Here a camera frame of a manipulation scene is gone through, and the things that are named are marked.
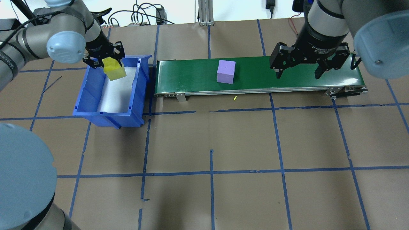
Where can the purple foam cube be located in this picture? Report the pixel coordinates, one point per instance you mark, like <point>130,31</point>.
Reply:
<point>226,72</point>

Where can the aluminium profile post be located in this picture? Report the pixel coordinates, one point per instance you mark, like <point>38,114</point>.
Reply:
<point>206,12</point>

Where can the yellow foam cube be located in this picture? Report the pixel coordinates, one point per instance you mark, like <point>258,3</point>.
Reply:
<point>115,72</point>

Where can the green conveyor belt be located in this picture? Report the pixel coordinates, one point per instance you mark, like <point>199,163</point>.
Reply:
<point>191,75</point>

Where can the black power adapter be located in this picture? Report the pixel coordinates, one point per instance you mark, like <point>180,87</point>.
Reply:
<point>159,14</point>
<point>270,5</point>

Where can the blue plastic storage bin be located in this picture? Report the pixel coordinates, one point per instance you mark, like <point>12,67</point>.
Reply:
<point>88,99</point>

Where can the white foam pad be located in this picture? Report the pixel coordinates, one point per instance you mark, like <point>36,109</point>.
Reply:
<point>116,95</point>

